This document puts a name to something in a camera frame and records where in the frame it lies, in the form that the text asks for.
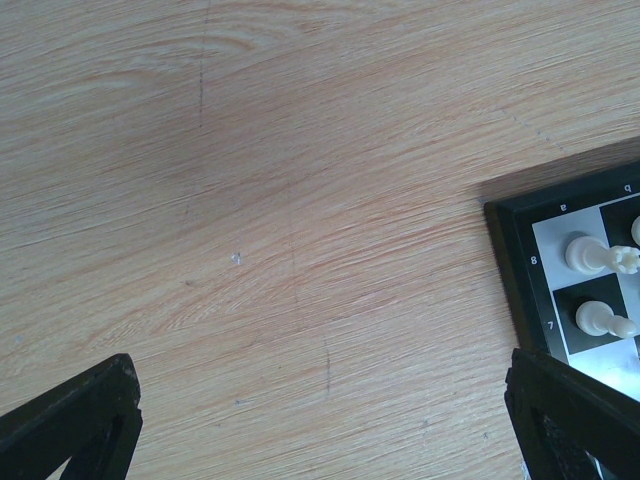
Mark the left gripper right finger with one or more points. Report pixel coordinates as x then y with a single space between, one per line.
565 421

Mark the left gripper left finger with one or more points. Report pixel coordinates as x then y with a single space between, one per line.
89 425

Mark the white corner pawn piece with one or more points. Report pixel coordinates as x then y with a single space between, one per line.
596 318

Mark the white rook piece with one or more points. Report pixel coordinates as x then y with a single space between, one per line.
589 255

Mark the black white chessboard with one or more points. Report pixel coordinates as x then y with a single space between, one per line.
530 234

